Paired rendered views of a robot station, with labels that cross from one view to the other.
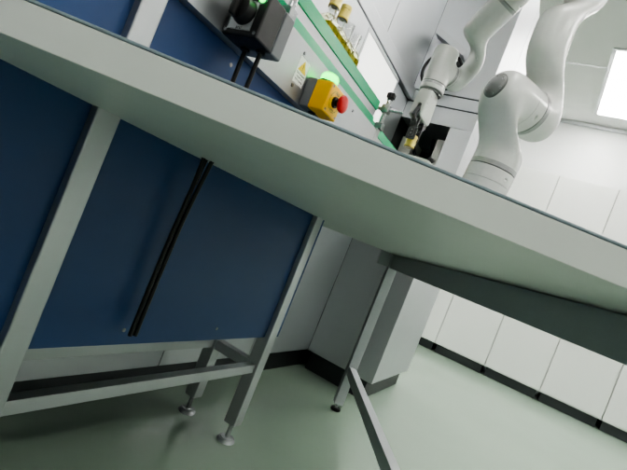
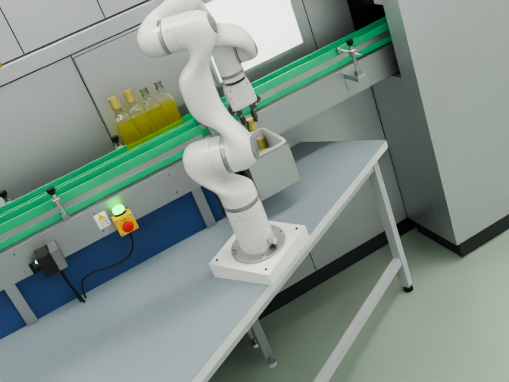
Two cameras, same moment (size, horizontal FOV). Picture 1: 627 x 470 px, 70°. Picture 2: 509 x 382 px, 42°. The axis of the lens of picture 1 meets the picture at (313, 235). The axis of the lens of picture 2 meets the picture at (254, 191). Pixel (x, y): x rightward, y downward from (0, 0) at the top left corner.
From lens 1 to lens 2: 2.21 m
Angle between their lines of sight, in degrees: 53
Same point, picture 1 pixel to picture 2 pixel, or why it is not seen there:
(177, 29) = (31, 283)
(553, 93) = (225, 141)
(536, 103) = (210, 167)
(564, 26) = (188, 98)
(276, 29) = (52, 263)
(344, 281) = (394, 151)
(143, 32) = (20, 304)
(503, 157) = (226, 205)
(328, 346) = (416, 214)
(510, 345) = not seen: outside the picture
